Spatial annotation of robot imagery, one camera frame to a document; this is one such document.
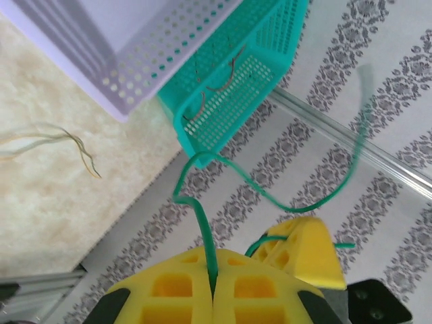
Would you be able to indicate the colourful rubber bands bundle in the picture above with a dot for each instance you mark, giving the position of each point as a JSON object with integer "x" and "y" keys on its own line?
{"x": 204, "y": 233}

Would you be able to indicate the lavender plastic basket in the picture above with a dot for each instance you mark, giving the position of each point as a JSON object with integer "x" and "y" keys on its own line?
{"x": 101, "y": 20}

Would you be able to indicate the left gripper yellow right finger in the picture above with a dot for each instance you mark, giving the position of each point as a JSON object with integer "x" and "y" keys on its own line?
{"x": 256, "y": 300}

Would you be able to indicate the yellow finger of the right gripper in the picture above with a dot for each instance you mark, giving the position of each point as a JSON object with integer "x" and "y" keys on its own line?
{"x": 317, "y": 256}
{"x": 276, "y": 253}

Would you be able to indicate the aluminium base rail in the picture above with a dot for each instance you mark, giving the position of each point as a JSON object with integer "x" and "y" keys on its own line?
{"x": 40, "y": 297}

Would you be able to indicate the teal plastic basket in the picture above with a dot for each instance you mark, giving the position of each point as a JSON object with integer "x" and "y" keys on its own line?
{"x": 285, "y": 40}

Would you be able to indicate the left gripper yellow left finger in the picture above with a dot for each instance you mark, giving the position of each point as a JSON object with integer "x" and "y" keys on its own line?
{"x": 168, "y": 297}

